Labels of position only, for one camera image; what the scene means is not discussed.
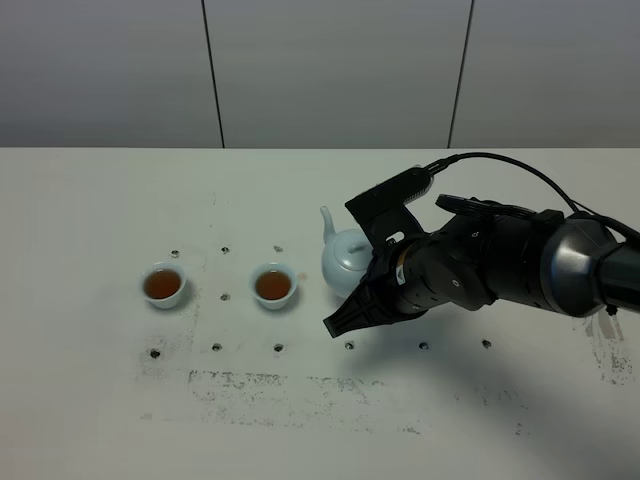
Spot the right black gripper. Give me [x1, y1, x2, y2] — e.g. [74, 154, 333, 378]
[323, 234, 496, 338]

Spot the light blue porcelain teapot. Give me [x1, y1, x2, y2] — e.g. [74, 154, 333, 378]
[320, 206, 373, 298]

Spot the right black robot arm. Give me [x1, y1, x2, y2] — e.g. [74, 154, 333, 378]
[324, 195, 639, 337]

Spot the middle light blue teacup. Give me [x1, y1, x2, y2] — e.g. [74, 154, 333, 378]
[249, 263, 298, 311]

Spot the light blue teacup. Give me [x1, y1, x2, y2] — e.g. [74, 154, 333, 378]
[140, 262, 187, 310]
[249, 263, 298, 311]

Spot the left light blue teacup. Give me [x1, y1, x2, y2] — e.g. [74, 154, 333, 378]
[140, 262, 187, 310]

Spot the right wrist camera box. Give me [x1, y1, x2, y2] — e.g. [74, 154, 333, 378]
[345, 166, 433, 252]

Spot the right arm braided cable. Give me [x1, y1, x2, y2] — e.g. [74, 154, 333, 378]
[424, 151, 640, 241]

